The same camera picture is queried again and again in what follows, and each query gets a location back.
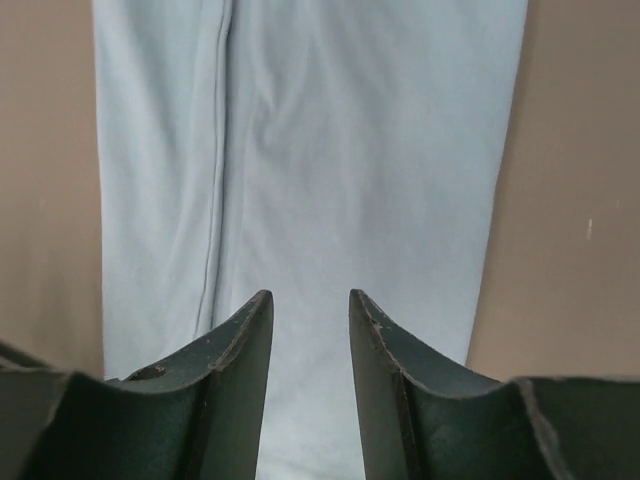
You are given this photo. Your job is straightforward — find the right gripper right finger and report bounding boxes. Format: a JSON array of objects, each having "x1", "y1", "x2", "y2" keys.
[{"x1": 349, "y1": 290, "x2": 639, "y2": 479}]

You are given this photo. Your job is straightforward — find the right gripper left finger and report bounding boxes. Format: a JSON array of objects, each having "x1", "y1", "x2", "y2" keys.
[{"x1": 1, "y1": 290, "x2": 273, "y2": 480}]

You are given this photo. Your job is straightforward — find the blue t shirt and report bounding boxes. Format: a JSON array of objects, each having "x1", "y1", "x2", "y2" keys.
[{"x1": 93, "y1": 1, "x2": 527, "y2": 479}]

